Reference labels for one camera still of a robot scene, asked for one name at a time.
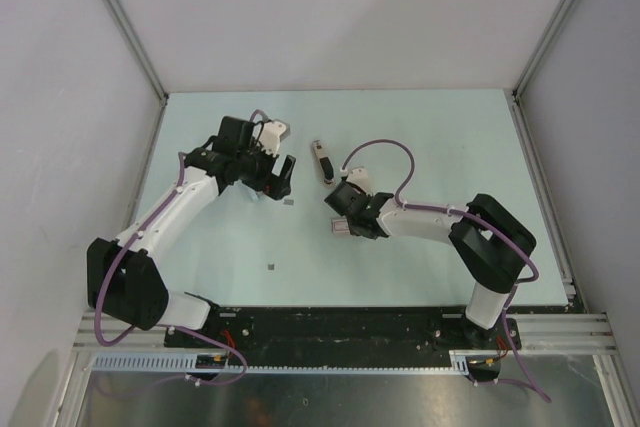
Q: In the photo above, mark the right aluminium corner post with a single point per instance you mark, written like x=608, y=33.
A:
x=551, y=33

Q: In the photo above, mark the aluminium frame rail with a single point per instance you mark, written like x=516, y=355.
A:
x=563, y=334

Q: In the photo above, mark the beige black stapler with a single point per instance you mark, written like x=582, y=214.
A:
x=325, y=166

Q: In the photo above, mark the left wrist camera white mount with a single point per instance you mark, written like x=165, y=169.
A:
x=271, y=136

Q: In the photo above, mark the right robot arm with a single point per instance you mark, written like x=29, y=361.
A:
x=492, y=244

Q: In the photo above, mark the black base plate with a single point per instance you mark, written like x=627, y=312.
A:
x=348, y=337

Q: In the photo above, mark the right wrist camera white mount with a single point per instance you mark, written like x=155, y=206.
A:
x=358, y=176

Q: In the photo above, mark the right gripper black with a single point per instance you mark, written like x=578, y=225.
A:
x=351, y=230

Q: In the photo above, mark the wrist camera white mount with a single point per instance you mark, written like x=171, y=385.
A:
x=358, y=176
x=271, y=136

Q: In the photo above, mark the aluminium corner post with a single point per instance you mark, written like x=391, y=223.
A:
x=124, y=25
x=551, y=33

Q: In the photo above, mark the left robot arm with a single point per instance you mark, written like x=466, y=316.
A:
x=124, y=279

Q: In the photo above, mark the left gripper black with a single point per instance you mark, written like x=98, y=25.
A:
x=269, y=180

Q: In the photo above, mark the left aluminium corner post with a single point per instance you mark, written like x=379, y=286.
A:
x=124, y=25

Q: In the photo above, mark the red white staple box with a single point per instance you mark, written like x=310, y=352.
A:
x=340, y=226

